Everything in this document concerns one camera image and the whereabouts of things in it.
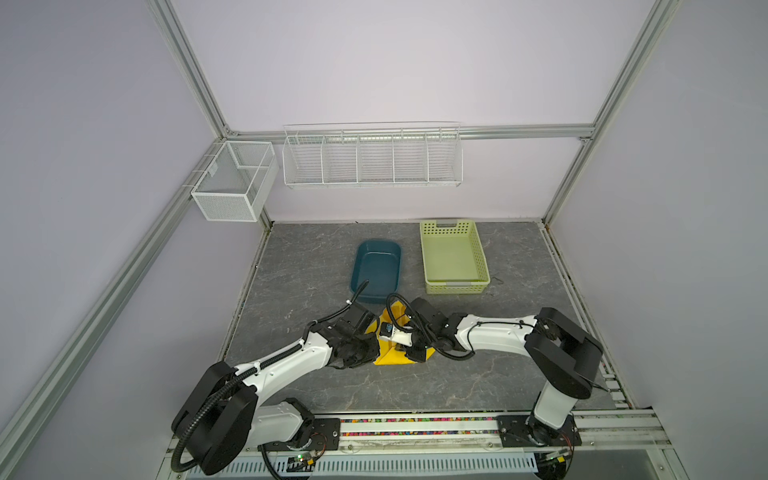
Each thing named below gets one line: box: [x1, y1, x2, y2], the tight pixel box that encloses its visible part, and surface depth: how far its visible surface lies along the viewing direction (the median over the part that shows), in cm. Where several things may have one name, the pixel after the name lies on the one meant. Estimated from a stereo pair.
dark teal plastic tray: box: [350, 239, 402, 304], surface depth 110 cm
